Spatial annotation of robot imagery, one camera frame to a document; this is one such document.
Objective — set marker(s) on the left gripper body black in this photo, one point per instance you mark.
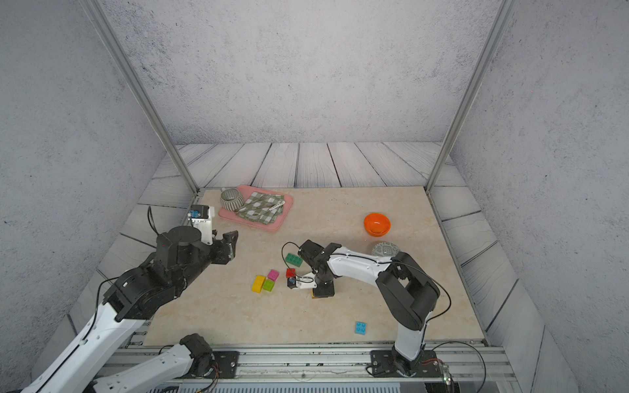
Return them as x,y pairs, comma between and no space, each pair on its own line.
219,252

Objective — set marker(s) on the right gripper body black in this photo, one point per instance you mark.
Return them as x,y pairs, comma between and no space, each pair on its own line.
324,287

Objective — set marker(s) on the cyan small lego brick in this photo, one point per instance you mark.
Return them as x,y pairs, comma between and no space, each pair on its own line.
360,328

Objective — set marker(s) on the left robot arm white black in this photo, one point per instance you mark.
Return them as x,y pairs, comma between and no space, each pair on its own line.
132,299

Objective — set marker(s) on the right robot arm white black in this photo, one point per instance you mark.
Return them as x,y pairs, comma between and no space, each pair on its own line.
410,294

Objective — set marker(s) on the dark green long lego brick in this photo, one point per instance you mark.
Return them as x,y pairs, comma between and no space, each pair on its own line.
293,260

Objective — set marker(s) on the yellow lego brick upper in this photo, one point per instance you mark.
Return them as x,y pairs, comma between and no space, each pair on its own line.
258,283

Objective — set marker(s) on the light green small lego brick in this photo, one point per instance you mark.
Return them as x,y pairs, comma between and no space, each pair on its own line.
268,285

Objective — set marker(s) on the striped ceramic cup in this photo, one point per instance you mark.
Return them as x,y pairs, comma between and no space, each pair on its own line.
231,199

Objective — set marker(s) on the green checkered cloth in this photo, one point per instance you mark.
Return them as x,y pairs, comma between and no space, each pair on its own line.
252,208

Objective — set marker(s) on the orange plastic bowl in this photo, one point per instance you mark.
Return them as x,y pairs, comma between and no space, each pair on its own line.
377,225

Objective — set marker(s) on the white utensil on cloth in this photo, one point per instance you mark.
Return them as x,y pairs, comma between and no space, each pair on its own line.
274,207

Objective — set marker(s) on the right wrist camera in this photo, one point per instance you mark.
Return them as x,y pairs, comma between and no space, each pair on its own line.
305,282

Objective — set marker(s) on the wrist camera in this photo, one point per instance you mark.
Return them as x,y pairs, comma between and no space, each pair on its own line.
305,282
200,217

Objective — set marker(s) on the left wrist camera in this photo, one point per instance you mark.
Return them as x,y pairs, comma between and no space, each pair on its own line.
200,217

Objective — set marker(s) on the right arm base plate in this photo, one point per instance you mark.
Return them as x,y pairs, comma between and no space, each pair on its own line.
390,364

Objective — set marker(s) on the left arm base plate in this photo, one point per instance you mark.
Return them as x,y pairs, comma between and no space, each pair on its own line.
223,365

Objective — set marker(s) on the front aluminium rail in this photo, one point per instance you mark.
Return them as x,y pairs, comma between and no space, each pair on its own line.
345,367

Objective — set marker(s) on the left aluminium frame post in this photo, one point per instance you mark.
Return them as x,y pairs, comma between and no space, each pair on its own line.
107,35

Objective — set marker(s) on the aluminium frame post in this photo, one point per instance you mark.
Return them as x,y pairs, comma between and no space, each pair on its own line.
107,35
505,11

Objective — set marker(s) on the right aluminium frame post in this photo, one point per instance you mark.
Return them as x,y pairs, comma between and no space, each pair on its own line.
505,11

